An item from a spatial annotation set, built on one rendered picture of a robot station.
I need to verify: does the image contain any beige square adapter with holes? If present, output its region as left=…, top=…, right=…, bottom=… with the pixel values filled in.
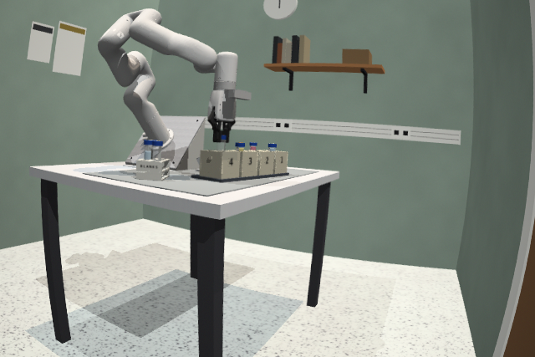
left=238, top=150, right=258, bottom=177
left=247, top=150, right=274, bottom=176
left=273, top=150, right=288, bottom=174

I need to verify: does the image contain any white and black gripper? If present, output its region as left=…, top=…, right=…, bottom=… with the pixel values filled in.
left=207, top=89, right=236, bottom=143

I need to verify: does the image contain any grey flat mat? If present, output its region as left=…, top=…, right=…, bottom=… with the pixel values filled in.
left=83, top=168, right=319, bottom=196

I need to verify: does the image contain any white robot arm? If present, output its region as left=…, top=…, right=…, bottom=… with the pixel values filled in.
left=98, top=8, right=252, bottom=149

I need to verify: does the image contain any white tube rack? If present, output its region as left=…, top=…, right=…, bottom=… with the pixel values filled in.
left=136, top=158, right=170, bottom=181

